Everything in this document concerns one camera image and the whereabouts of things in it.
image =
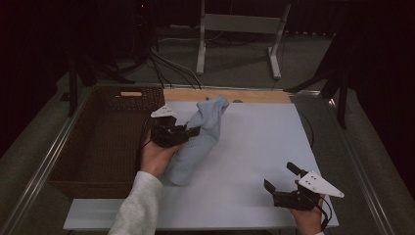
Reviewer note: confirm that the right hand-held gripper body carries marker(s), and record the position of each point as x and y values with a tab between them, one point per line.
300	200

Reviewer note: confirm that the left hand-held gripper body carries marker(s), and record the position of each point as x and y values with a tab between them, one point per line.
166	137

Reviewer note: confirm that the light blue tank top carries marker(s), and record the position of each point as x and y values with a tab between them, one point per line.
202	137

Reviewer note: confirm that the brown woven basket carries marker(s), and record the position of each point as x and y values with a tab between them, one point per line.
107	147

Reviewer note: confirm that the person's right hand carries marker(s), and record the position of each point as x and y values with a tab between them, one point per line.
310	222

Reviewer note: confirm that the person's left hand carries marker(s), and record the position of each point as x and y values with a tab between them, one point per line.
155	160

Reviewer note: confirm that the white metal stand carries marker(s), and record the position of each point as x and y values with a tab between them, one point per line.
241	23

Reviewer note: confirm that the dark equipment with red light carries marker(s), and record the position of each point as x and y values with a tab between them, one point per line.
142	19

